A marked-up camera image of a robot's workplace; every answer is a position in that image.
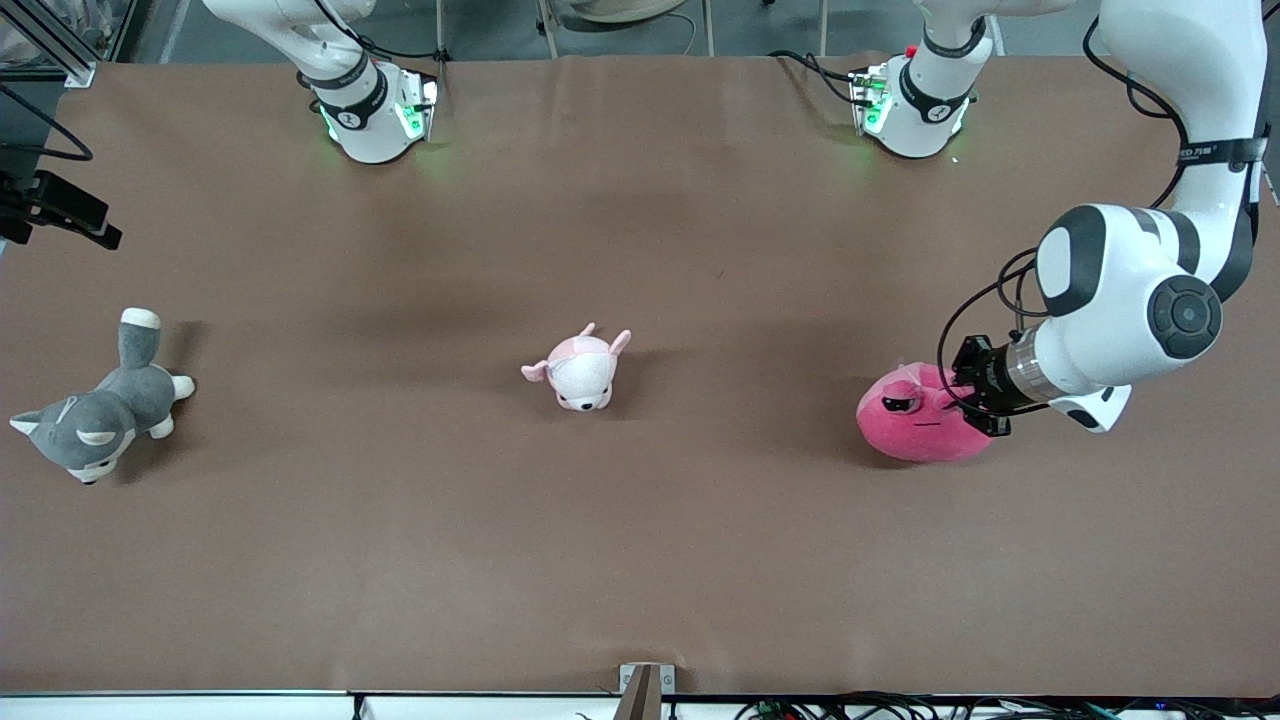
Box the black cable bundle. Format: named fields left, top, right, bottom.
left=735, top=692, right=1280, bottom=720

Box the beige round stand base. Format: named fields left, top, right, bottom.
left=570, top=0, right=693, bottom=25

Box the black left arm base cable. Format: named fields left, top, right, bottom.
left=768, top=50, right=863, bottom=106

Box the small pale pink plush dog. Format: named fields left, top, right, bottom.
left=520, top=322, right=633, bottom=413

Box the aluminium frame post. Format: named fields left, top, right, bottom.
left=0, top=0, right=96, bottom=87

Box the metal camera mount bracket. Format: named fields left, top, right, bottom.
left=618, top=663, right=676, bottom=720

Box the brown table cover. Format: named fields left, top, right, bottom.
left=0, top=52, right=1280, bottom=698

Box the round hot pink plush toy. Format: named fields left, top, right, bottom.
left=857, top=362, right=996, bottom=463

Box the grey white husky plush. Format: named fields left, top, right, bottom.
left=10, top=308, right=196, bottom=486

